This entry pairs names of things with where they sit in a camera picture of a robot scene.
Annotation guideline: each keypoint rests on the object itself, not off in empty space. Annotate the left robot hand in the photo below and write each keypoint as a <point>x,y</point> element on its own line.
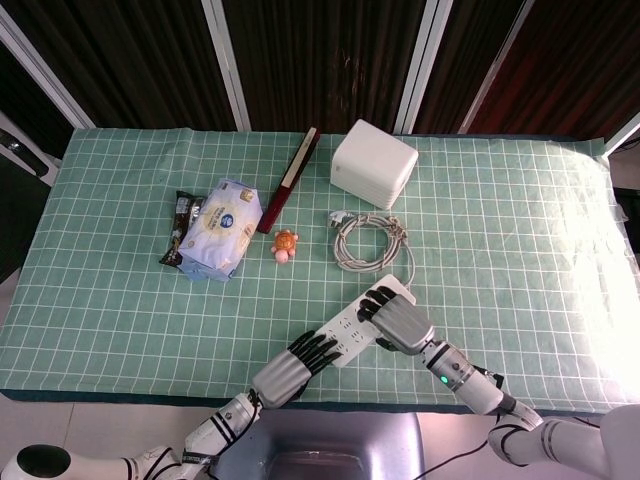
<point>282,375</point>

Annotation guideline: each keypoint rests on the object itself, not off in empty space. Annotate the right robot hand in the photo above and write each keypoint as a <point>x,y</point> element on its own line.
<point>400,322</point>

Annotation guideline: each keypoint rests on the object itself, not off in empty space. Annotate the white power strip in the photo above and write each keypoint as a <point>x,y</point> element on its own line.
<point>345,335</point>

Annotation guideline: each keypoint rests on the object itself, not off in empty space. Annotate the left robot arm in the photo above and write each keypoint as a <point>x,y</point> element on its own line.
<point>215,430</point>

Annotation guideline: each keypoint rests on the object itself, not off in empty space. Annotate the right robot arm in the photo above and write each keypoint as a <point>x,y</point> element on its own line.
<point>480,385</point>

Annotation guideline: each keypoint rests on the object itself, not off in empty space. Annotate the pink turtle toy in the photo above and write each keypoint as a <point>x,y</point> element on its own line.
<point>284,245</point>

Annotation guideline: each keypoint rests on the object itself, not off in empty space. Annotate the green checked tablecloth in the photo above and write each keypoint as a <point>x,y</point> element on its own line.
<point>150,325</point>

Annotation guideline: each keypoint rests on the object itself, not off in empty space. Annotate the blue tissue pack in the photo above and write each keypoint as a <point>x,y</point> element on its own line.
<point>220,230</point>

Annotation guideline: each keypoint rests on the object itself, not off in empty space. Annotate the white ribbed box appliance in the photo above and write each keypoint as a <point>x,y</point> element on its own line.
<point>372,165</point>

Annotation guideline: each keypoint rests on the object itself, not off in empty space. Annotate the dark red folded fan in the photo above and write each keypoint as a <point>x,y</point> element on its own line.
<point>287,185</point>

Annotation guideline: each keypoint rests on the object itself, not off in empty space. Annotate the dark snack wrapper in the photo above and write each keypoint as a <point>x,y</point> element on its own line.
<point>179,225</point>

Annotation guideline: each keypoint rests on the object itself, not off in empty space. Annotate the black chair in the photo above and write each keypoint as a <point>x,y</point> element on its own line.
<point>20,210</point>

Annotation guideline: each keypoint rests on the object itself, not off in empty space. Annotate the white frame post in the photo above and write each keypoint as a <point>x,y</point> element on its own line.
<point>422,65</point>
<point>492,70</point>
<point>227,65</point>
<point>45,70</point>
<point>622,132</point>

